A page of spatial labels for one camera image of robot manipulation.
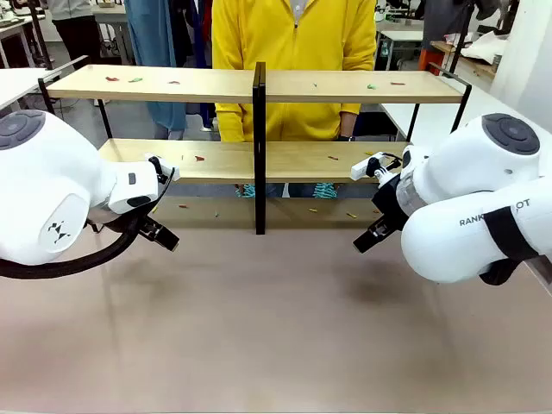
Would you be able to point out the white plastic bag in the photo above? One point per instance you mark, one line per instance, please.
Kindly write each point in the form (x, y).
(485, 47)

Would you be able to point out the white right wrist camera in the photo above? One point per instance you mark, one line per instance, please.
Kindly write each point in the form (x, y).
(364, 168)

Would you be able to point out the blue hanging garment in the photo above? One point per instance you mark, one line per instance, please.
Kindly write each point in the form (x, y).
(151, 43)

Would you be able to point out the black stand pole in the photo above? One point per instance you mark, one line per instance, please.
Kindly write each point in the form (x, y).
(41, 43)
(460, 39)

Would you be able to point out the wooden shelf with black frame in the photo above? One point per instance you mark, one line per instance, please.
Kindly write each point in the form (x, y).
(215, 88)

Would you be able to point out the white background desk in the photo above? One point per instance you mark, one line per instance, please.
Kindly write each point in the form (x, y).
(401, 35)

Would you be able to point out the wooden background table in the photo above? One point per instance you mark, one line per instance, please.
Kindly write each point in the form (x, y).
(474, 64)

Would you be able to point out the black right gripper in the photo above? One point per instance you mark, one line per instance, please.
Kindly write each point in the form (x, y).
(388, 200)

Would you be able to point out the grey hanging jacket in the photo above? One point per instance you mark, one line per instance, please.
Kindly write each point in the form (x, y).
(446, 21)

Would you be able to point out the person left forearm yellow sleeve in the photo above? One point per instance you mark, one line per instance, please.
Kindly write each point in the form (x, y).
(349, 123)

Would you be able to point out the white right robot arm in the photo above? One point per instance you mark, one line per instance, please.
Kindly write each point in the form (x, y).
(474, 164)

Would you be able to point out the person in grey top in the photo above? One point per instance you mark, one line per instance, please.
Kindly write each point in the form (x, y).
(77, 34)

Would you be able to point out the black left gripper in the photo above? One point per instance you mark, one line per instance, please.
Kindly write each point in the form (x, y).
(148, 225)

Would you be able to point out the orange background object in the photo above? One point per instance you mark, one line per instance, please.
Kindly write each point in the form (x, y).
(428, 60)

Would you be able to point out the person left hand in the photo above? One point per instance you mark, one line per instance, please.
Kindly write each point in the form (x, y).
(346, 138)

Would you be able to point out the dark hanging garment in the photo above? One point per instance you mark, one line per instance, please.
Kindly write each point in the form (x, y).
(183, 34)

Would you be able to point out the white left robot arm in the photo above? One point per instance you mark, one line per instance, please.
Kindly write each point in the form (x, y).
(52, 181)

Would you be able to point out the white side table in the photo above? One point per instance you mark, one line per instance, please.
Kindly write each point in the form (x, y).
(17, 84)
(431, 116)

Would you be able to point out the person right forearm yellow sleeve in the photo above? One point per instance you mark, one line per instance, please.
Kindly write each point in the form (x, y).
(230, 125)

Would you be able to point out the teal fluffy duster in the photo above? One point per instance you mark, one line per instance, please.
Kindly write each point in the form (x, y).
(325, 190)
(246, 190)

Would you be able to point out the person in yellow hoodie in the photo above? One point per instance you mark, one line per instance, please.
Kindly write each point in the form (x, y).
(297, 43)

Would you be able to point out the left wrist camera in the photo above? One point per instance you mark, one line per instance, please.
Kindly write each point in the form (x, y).
(158, 167)

